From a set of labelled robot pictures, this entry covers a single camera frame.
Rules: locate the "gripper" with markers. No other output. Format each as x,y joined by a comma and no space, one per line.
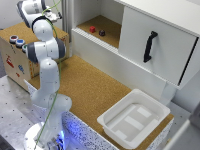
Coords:
51,15

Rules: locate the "white sliding door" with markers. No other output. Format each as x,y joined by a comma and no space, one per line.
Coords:
160,50

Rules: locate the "blue button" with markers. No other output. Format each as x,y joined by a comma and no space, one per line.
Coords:
20,42

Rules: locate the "green button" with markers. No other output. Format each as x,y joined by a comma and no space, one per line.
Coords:
24,47

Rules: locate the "red button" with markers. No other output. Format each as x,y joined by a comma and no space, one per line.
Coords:
13,38

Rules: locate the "white cabinet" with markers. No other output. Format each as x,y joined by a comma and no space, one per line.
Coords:
100,63

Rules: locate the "white plastic box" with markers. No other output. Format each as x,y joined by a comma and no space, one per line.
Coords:
133,121

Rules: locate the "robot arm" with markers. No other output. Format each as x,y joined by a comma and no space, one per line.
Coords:
46,83

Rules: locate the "purple block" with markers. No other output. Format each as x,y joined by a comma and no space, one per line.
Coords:
102,32

